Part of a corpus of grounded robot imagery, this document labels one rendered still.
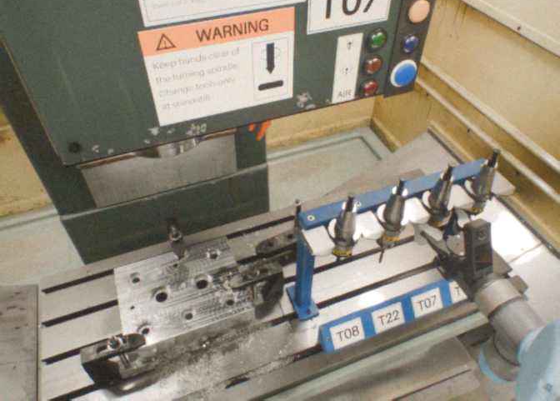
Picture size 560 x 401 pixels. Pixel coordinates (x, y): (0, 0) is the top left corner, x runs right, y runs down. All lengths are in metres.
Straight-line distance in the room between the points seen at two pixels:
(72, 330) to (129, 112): 0.81
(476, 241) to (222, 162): 0.83
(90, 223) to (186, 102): 1.07
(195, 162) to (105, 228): 0.38
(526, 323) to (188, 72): 0.70
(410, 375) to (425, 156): 0.82
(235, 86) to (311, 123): 1.51
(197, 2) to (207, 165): 1.00
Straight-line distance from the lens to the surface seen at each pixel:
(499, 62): 1.49
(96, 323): 1.20
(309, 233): 0.86
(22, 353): 1.56
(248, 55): 0.47
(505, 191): 1.06
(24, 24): 0.44
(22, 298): 1.67
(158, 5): 0.43
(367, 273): 1.21
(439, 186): 0.93
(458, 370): 1.33
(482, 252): 0.90
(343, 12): 0.50
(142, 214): 1.51
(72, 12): 0.43
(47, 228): 1.92
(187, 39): 0.45
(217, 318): 1.03
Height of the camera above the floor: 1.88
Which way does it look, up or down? 45 degrees down
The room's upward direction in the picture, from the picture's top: straight up
